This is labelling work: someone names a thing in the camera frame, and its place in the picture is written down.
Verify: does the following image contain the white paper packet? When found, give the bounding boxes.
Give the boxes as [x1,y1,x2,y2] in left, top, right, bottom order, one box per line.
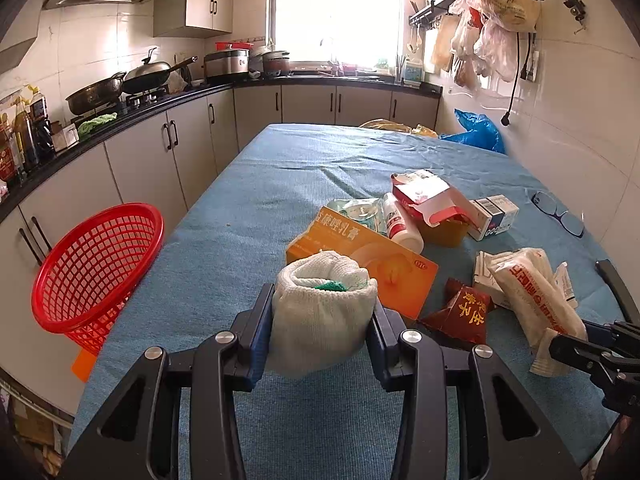
[474,251,507,307]

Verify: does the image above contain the orange plastic piece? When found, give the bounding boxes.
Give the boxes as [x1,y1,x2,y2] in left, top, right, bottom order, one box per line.
[71,349,98,383]

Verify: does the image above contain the small white tube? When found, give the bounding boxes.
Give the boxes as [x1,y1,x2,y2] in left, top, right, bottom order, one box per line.
[552,261,579,308]

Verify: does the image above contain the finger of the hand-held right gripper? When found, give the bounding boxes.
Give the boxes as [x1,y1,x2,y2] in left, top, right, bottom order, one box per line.
[595,259,640,323]
[547,320,640,411]

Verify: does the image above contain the white knitted cloth roll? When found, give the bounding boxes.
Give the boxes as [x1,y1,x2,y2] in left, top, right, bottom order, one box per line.
[270,252,379,378]

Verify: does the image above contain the beige lower kitchen cabinets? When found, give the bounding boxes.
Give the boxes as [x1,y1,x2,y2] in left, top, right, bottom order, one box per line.
[0,82,443,321]

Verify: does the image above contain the white packet with red print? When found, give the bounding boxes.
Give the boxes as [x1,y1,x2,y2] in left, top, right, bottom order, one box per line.
[487,248,588,378]

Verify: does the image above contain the black kitchen countertop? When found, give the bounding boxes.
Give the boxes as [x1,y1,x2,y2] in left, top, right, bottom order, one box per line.
[0,74,443,221]

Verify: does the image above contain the small box on counter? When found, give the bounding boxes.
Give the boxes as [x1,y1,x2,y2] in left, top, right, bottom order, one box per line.
[52,125,80,152]

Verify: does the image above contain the blue plastic bag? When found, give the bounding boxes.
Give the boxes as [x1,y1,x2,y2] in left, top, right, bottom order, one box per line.
[440,108,507,155]

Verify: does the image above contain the black wall rack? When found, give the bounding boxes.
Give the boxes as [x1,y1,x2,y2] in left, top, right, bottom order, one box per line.
[409,0,471,28]

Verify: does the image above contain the black frying pan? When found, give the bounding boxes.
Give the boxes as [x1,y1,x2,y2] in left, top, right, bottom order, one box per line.
[65,71,128,116]

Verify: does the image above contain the white power strip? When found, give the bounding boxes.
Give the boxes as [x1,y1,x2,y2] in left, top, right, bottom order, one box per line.
[520,50,541,83]

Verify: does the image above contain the black gas stove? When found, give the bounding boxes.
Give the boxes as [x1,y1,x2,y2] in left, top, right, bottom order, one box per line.
[117,87,171,111]

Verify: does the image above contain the group of condiment bottles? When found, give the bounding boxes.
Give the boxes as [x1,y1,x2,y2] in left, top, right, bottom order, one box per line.
[0,85,56,183]

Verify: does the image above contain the white plastic bottle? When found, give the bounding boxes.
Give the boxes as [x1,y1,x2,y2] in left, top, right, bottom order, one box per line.
[381,192,425,253]

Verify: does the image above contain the dark framed eyeglasses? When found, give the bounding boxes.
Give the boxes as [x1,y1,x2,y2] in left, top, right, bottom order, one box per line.
[531,191,586,238]

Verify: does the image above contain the wok with steel lid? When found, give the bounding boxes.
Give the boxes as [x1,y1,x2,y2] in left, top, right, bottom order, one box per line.
[122,47,198,95]

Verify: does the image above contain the orange medicine box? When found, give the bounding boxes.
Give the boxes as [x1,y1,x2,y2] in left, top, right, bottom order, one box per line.
[285,206,439,321]

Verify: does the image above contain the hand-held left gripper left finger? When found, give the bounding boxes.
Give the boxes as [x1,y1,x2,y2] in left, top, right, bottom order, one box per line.
[60,282,277,480]

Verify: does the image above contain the yellow plastic bag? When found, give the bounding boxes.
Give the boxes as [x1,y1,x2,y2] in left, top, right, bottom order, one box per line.
[359,119,441,139]

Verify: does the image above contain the teal white utensil holder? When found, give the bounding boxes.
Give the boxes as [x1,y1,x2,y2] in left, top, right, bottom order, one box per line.
[402,57,426,85]

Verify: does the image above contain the white hanging plastic bag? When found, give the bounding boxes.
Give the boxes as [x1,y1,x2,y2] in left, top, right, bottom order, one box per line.
[450,5,521,83]

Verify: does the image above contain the kitchen window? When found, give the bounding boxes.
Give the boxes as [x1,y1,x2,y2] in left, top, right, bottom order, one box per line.
[272,0,403,73]

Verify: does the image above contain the red plastic mesh basket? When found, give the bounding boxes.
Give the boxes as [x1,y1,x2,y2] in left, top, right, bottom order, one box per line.
[31,203,165,356]

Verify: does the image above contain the green dish cloth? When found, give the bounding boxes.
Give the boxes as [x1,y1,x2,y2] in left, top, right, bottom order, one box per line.
[76,112,118,137]

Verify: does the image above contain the dark cooking pot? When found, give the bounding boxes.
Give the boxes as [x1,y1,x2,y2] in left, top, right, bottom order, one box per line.
[262,50,292,77]

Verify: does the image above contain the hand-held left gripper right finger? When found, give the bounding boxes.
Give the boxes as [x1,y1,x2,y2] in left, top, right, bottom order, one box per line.
[366,302,583,480]

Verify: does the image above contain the beige hanging bag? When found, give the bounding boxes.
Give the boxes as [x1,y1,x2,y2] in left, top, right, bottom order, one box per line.
[431,14,461,72]

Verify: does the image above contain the white blue medicine box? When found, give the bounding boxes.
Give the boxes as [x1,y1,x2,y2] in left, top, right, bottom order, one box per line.
[467,195,520,242]

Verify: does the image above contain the black power cable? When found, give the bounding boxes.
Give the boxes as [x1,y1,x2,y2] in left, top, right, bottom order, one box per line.
[501,30,533,126]

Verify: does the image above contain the packaged face mask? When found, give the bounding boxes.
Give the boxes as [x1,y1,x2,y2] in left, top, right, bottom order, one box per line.
[327,197,388,236]

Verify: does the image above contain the torn red white carton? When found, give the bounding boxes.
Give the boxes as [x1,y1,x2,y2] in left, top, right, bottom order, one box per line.
[391,170,476,228]

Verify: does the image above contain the silver rice cooker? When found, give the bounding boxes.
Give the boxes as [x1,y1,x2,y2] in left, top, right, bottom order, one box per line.
[204,44,251,82]

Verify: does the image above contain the dark red snack packet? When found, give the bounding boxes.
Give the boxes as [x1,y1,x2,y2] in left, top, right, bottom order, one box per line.
[417,277,496,345]

